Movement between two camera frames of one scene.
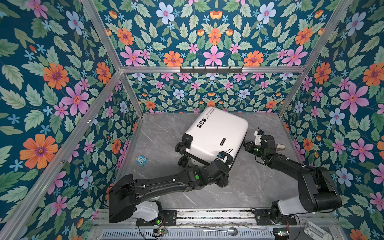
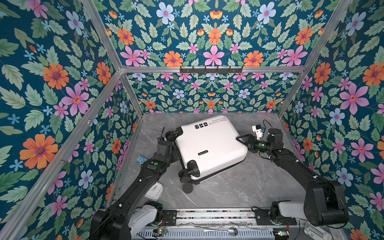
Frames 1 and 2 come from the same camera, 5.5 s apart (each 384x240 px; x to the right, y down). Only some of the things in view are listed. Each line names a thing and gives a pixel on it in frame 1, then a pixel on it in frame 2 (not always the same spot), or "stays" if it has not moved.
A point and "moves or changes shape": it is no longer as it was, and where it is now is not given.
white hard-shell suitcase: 215,130 moves or changes shape
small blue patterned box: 141,159 stays
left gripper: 225,183 -> 175,152
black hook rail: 211,70 stays
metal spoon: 232,231 stays
